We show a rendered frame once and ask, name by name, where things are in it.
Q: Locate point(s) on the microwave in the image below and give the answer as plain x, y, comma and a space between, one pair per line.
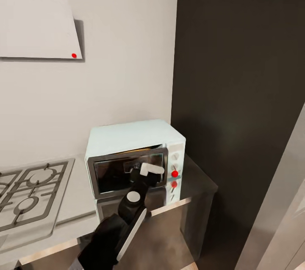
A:
109, 169

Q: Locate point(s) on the burner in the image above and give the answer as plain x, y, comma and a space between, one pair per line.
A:
30, 200

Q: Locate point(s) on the range hood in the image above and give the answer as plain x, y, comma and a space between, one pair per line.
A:
38, 29

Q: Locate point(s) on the fridge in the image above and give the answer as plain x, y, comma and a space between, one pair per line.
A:
239, 99

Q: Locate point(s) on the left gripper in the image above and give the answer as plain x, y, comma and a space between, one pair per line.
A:
150, 180

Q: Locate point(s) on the popcorn bag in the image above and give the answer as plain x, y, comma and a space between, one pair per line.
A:
134, 150

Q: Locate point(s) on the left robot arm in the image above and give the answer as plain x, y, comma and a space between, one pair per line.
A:
113, 235

